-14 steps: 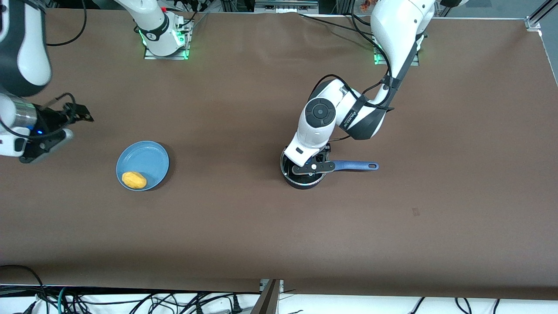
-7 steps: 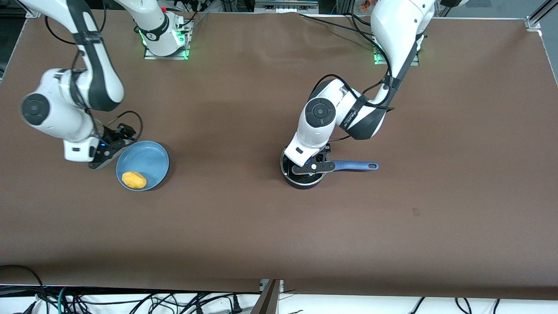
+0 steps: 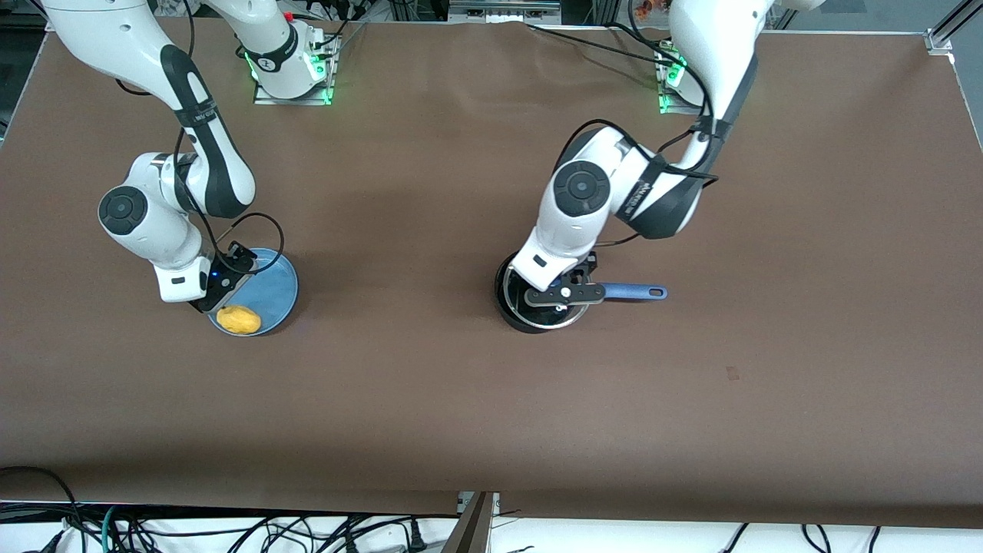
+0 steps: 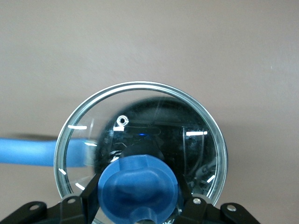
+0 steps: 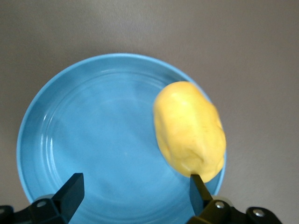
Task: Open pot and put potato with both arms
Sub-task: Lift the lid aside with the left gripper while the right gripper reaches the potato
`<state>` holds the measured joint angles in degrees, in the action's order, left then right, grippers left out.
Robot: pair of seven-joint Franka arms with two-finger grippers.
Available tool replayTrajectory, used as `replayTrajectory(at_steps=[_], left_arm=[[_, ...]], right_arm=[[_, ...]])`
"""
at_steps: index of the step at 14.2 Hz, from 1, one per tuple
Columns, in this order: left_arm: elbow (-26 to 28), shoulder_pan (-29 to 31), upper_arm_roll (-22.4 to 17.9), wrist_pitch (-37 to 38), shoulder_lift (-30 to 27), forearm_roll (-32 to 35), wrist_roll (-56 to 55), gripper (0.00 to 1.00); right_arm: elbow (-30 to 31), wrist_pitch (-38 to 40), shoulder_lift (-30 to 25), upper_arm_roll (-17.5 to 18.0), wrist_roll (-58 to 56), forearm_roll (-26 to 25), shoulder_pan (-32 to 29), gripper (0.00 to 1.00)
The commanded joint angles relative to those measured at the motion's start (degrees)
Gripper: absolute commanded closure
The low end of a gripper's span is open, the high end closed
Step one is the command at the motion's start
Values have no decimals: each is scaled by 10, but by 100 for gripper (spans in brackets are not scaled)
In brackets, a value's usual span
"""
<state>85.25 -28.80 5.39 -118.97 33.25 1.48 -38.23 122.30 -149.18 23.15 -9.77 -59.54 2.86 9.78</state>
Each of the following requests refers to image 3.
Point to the colourful background objects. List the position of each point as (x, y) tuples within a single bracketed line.
[(653, 8)]

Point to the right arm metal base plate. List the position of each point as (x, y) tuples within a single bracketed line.
[(265, 98)]

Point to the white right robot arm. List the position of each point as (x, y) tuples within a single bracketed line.
[(215, 161)]

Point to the blue round plate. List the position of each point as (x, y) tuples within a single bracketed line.
[(274, 296)]

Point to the brown table cover sheet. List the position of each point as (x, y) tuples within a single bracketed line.
[(461, 422)]

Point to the yellow potato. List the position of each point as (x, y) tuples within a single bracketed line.
[(238, 320)]

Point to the aluminium frame corner profile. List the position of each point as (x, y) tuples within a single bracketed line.
[(941, 40)]

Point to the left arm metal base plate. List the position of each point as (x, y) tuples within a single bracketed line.
[(666, 96)]

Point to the glass lid with blue knob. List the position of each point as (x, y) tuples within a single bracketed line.
[(557, 318)]

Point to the grey metal box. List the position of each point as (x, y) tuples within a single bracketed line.
[(503, 9)]

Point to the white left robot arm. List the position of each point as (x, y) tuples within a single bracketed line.
[(584, 192)]

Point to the black power plug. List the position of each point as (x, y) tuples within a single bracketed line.
[(417, 536)]

